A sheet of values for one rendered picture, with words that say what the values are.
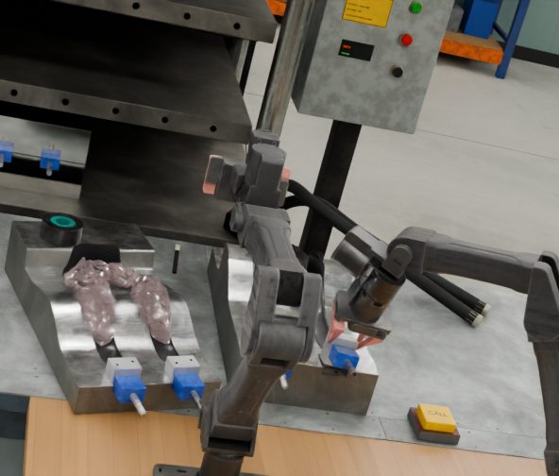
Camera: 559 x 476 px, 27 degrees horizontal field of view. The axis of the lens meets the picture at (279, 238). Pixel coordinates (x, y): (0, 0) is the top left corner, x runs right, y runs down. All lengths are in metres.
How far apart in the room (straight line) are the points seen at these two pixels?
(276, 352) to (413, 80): 1.37
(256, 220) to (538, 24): 7.48
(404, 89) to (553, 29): 6.36
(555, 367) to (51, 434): 0.82
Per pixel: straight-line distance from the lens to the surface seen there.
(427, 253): 1.96
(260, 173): 1.84
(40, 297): 2.19
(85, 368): 2.04
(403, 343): 2.51
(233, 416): 1.81
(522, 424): 2.38
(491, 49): 8.39
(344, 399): 2.19
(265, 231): 1.76
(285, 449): 2.07
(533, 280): 1.91
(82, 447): 1.95
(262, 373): 1.69
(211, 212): 2.91
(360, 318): 2.06
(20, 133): 2.77
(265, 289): 1.62
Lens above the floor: 1.92
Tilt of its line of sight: 23 degrees down
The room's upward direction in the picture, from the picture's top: 15 degrees clockwise
